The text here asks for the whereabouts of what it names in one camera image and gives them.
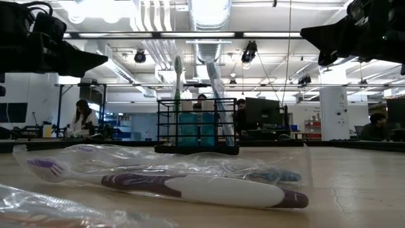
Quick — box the silver air duct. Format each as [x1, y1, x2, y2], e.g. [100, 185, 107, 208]
[188, 0, 234, 64]

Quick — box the blue white toothbrush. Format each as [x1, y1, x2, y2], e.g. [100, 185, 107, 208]
[204, 58, 237, 147]
[246, 168, 302, 184]

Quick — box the black monitor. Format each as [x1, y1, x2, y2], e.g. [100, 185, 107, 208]
[0, 103, 28, 124]
[245, 97, 282, 134]
[385, 98, 405, 129]

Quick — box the person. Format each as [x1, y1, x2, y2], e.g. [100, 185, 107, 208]
[234, 98, 248, 136]
[359, 113, 390, 142]
[65, 99, 99, 139]
[192, 93, 208, 110]

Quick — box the green white toothbrush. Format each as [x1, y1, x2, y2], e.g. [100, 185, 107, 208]
[172, 55, 185, 146]

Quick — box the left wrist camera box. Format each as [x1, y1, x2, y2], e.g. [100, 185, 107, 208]
[31, 11, 68, 44]

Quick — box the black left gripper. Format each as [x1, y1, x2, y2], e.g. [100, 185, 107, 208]
[0, 30, 109, 80]

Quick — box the white pillar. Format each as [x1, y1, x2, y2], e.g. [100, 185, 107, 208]
[319, 87, 349, 141]

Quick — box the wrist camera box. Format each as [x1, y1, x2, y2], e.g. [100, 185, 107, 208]
[346, 0, 370, 28]
[31, 11, 68, 44]

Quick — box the crumpled clear plastic bag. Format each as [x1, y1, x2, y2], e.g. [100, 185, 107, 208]
[0, 182, 178, 228]

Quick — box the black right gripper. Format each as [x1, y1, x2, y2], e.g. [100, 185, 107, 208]
[299, 12, 405, 67]

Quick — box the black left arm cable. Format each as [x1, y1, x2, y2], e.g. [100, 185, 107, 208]
[22, 1, 54, 20]

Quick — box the black wire caddy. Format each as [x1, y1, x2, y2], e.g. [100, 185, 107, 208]
[154, 97, 240, 156]

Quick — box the black table frame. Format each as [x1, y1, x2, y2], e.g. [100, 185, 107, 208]
[0, 139, 405, 155]

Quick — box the purple white toothbrush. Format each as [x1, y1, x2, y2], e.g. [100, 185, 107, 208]
[12, 148, 314, 210]

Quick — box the black metal station frame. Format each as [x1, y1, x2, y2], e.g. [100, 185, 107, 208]
[55, 82, 405, 139]

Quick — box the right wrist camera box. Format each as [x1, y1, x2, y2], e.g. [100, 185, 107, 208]
[346, 0, 370, 28]

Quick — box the thin hanging cable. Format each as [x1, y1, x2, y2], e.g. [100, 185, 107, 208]
[280, 0, 292, 107]

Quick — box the red parts shelf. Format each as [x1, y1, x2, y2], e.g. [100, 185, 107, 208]
[304, 119, 322, 140]

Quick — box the teal mouthwash bottle white cap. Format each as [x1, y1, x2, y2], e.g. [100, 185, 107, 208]
[178, 100, 199, 147]
[201, 100, 216, 147]

